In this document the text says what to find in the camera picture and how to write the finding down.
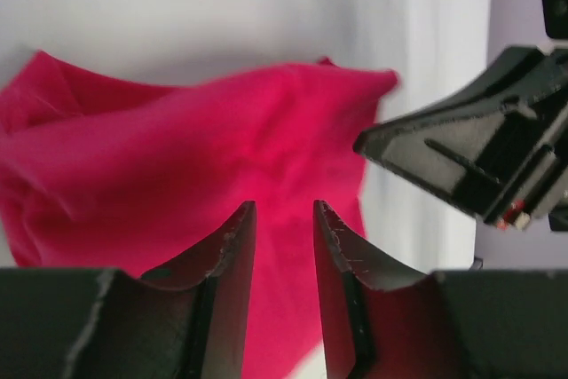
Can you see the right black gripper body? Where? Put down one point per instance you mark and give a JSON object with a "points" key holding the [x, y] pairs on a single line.
{"points": [[555, 18]]}

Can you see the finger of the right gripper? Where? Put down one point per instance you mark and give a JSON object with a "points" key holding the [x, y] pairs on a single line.
{"points": [[495, 150]]}

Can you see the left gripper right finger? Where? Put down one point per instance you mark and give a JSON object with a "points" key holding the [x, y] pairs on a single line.
{"points": [[383, 319]]}

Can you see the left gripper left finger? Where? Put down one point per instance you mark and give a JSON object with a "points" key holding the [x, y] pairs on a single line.
{"points": [[186, 318]]}

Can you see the red t shirt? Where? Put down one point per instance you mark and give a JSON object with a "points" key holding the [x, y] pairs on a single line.
{"points": [[97, 171]]}

